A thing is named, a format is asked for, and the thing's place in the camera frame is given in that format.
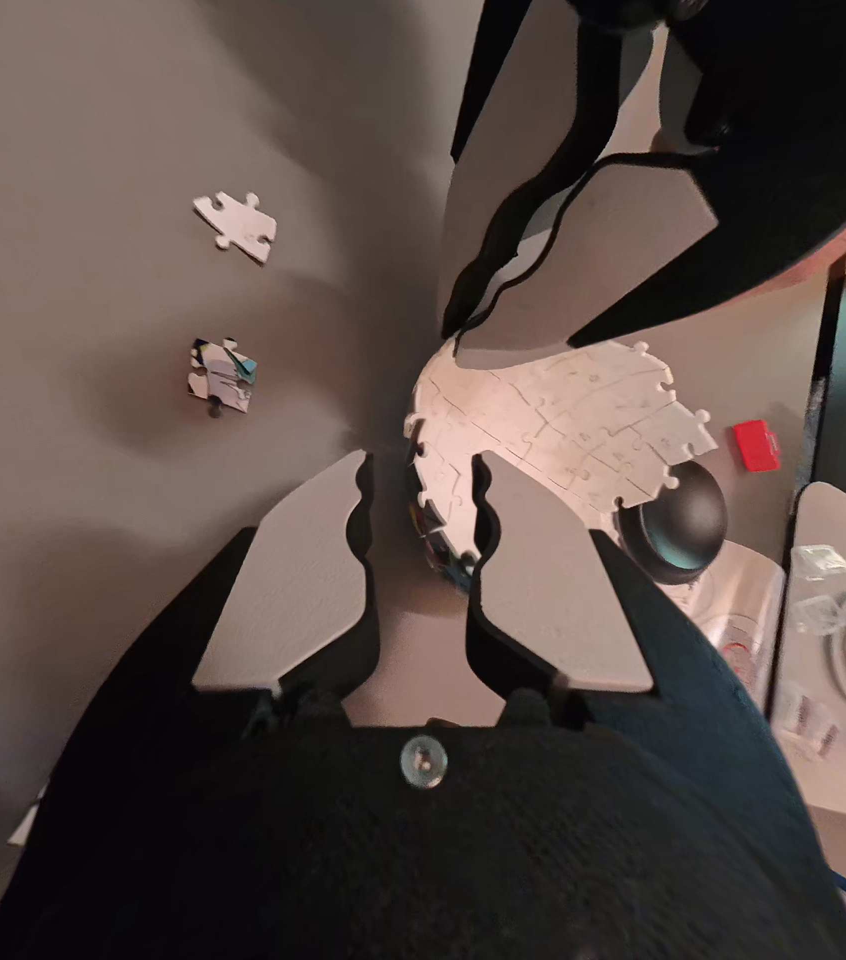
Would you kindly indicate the small clear plastic case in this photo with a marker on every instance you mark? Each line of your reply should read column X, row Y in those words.
column 809, row 724
column 820, row 611
column 820, row 559

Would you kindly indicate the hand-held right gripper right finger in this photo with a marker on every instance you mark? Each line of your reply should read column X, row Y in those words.
column 558, row 600

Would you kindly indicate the white folded instruction leaflet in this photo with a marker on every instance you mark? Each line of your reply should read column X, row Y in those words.
column 738, row 600

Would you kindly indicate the small red plastic block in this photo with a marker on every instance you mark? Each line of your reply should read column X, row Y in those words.
column 757, row 446

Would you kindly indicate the partly built puzzle ball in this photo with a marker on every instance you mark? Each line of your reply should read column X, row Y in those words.
column 558, row 420

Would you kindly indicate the printed loose puzzle piece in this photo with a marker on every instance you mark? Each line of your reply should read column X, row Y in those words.
column 220, row 375

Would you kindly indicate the white plastic tray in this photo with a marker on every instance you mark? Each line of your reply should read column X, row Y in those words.
column 835, row 780

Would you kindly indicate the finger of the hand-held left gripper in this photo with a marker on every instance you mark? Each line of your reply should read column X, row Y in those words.
column 505, row 112
column 618, row 247

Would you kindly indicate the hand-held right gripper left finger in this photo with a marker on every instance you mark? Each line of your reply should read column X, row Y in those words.
column 288, row 600

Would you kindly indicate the black round ball stand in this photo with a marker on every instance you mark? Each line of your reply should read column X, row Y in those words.
column 682, row 525

